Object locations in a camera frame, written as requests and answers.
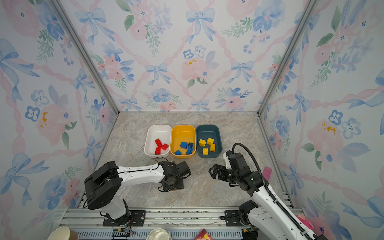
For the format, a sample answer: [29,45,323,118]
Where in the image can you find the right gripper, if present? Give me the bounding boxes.
[209,164,241,184]

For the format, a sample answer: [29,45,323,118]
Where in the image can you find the yellow plastic container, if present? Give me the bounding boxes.
[171,125,197,159]

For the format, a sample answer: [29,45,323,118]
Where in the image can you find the white plastic container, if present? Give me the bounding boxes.
[144,125,172,158]

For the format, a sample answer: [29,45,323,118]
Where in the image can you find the dark teal plastic container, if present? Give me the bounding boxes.
[196,125,223,159]

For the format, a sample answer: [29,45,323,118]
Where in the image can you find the small red lego brick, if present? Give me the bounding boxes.
[162,144,169,151]

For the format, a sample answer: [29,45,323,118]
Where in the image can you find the yellow round lego piece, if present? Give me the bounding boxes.
[207,138,214,145]

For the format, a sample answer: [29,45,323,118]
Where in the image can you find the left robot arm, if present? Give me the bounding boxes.
[83,157,191,223]

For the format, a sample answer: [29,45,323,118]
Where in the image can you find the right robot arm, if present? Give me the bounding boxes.
[209,151,326,240]

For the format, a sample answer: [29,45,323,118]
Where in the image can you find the pink translucent block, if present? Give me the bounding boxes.
[263,167,273,182]

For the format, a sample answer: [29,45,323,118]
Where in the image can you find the white bowl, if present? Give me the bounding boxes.
[146,229,172,240]

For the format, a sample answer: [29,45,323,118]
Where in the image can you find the red packet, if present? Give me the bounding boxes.
[194,229,213,240]

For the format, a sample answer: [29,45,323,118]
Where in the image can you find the pink plush toy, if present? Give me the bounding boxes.
[296,214,318,240]

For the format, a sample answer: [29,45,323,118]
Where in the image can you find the beige paper cup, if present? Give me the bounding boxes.
[48,227,79,240]

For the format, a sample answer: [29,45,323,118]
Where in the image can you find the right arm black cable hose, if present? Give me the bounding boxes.
[231,142,319,240]

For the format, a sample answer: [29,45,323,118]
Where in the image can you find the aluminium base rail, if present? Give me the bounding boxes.
[59,206,304,240]

